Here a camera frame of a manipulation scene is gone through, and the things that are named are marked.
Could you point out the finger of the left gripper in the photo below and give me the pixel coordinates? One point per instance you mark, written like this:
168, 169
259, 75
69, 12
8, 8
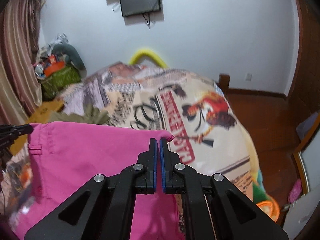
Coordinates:
10, 133

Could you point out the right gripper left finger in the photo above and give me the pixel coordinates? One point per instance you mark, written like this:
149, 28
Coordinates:
103, 207

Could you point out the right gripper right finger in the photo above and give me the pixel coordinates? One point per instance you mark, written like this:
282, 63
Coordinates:
213, 207

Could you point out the pink pants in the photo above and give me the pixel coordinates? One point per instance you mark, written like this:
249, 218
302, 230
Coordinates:
65, 155

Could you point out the wooden laptop tray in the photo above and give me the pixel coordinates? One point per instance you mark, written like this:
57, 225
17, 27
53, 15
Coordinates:
41, 115

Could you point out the striped red curtain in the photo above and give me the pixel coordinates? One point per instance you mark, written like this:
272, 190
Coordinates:
20, 90

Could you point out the orange yellow blanket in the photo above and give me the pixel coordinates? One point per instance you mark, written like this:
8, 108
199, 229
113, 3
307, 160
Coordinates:
260, 197

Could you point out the newspaper print bed cover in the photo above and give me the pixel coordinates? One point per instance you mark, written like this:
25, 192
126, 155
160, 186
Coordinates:
207, 135

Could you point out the orange box in basket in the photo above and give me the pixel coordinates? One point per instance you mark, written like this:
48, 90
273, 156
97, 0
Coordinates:
48, 71

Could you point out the olive green garment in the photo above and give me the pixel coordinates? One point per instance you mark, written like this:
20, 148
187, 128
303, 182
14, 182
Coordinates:
91, 115

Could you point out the white suitcase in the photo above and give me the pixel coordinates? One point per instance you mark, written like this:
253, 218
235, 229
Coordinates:
300, 212

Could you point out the grey plush toy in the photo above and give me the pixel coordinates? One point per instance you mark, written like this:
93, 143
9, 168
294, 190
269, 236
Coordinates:
71, 54

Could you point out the wooden door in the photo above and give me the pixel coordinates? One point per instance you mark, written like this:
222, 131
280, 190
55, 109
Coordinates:
305, 85

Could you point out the yellow headboard cushion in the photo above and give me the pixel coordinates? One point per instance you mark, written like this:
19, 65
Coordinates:
147, 53

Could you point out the wall power socket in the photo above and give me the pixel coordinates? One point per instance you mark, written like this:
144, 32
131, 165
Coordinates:
248, 77

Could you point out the small black wall monitor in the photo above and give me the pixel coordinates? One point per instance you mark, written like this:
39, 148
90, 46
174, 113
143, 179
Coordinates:
137, 7

